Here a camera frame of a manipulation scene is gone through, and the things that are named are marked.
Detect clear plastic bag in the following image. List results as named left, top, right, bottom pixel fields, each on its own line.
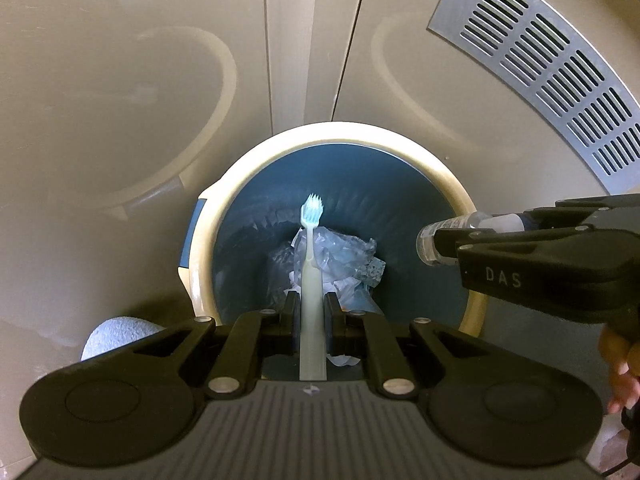
left=270, top=227, right=388, bottom=311

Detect white teal toothbrush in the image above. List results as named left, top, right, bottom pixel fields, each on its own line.
left=297, top=192, right=330, bottom=382

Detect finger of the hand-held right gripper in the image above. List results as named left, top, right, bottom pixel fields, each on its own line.
left=520, top=194, right=640, bottom=231
left=434, top=226, right=608, bottom=267

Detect person's right hand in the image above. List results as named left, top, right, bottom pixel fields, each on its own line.
left=597, top=324, right=640, bottom=416

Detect blue bin liner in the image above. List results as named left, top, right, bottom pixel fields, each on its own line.
left=212, top=141, right=473, bottom=331

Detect black cable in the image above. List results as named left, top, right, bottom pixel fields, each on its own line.
left=597, top=407, right=640, bottom=478

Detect cream rimmed blue bin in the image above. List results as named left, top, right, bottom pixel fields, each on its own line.
left=177, top=122, right=493, bottom=386

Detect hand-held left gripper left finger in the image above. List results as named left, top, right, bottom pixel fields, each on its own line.
left=75, top=290, right=303, bottom=400

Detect white textured cloth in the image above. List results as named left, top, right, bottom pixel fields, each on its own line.
left=80, top=315, right=168, bottom=361

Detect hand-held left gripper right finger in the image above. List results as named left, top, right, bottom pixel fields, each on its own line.
left=324, top=291, right=558, bottom=401

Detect small clear plastic bottle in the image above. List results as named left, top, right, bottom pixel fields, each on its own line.
left=416, top=211, right=526, bottom=267

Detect metal vent grille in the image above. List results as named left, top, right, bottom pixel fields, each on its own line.
left=426, top=0, right=640, bottom=196

